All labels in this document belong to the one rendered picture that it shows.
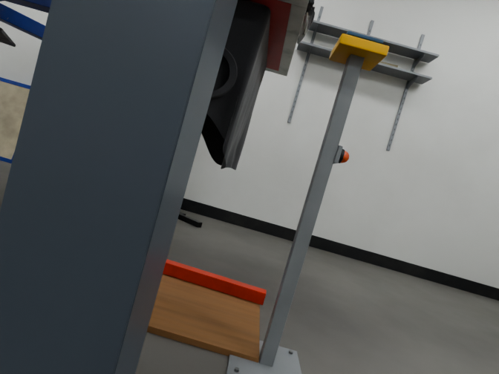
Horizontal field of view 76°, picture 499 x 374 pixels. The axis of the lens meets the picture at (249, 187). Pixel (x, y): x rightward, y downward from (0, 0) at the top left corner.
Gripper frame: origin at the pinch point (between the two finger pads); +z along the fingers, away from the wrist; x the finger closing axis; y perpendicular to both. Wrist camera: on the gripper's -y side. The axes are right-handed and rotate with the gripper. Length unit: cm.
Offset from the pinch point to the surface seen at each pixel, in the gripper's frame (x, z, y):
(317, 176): 17.9, 40.8, 14.4
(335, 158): 21.1, 34.5, 14.7
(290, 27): -0.9, 2.9, 13.6
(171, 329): -10, 96, 13
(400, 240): 149, 69, -199
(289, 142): 23, 9, -200
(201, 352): 0, 98, 16
